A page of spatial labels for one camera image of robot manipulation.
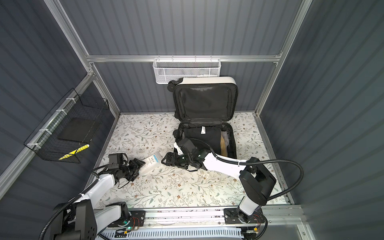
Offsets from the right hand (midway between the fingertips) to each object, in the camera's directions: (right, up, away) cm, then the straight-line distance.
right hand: (168, 164), depth 79 cm
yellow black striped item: (-40, +9, -12) cm, 43 cm away
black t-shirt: (+24, +15, +15) cm, 32 cm away
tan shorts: (+31, +6, +9) cm, 33 cm away
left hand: (-17, -4, +9) cm, 20 cm away
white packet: (-11, -1, +12) cm, 17 cm away
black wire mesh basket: (-49, +14, -17) cm, 54 cm away
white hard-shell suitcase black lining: (+21, +32, +17) cm, 42 cm away
